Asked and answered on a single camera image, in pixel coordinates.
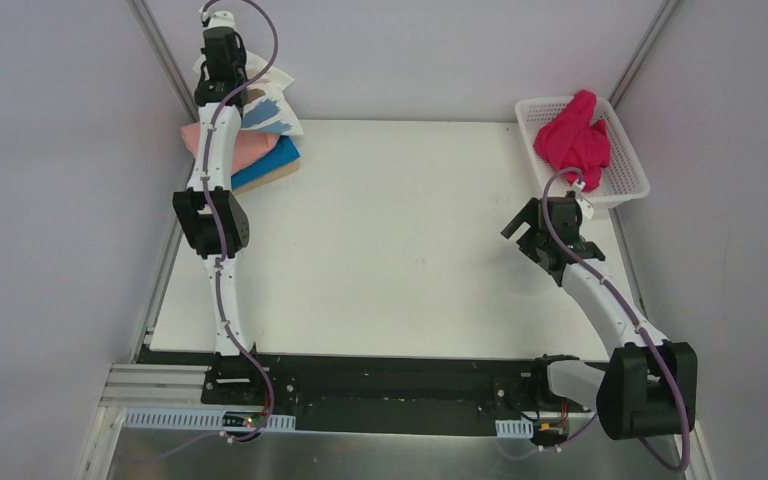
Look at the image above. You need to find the white printed t shirt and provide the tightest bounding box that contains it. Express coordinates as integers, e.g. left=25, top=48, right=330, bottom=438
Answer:
left=193, top=54, right=303, bottom=137

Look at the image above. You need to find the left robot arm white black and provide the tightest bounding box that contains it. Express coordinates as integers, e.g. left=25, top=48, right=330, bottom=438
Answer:
left=172, top=26, right=253, bottom=357

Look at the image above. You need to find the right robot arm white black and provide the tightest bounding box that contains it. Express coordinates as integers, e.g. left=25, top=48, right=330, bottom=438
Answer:
left=502, top=194, right=698, bottom=440

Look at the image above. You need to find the white plastic basket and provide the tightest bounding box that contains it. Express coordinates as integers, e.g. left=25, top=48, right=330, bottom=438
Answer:
left=514, top=96, right=650, bottom=210

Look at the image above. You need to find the magenta crumpled t shirt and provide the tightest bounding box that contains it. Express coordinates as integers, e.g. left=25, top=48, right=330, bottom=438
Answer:
left=533, top=90, right=611, bottom=193

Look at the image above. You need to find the pink folded t shirt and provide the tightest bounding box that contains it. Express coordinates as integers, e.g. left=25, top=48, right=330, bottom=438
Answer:
left=181, top=123, right=281, bottom=174

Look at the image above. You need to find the blue folded t shirt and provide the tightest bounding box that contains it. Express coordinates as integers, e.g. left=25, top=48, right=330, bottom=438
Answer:
left=231, top=136, right=301, bottom=190

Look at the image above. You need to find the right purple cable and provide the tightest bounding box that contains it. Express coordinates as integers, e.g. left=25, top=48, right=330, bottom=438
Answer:
left=496, top=166, right=693, bottom=473

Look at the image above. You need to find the purple cable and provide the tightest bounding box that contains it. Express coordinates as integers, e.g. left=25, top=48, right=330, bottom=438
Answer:
left=138, top=0, right=281, bottom=462
left=496, top=166, right=693, bottom=473

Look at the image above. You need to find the right white cable duct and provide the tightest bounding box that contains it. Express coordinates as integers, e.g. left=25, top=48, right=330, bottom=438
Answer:
left=495, top=418, right=534, bottom=440

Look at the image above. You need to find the white cable duct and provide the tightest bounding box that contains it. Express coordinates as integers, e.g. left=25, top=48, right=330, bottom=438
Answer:
left=495, top=418, right=534, bottom=440
left=123, top=408, right=296, bottom=433

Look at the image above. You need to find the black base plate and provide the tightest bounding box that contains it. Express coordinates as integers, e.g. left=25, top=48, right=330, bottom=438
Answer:
left=133, top=344, right=662, bottom=439

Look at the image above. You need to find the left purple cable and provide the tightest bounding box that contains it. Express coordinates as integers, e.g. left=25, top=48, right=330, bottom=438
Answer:
left=138, top=0, right=281, bottom=462

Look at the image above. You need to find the aluminium frame rail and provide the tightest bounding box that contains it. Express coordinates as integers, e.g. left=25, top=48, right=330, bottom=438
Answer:
left=97, top=362, right=698, bottom=425

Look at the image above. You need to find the left white cable duct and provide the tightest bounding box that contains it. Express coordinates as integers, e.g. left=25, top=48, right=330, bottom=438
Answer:
left=123, top=408, right=296, bottom=433

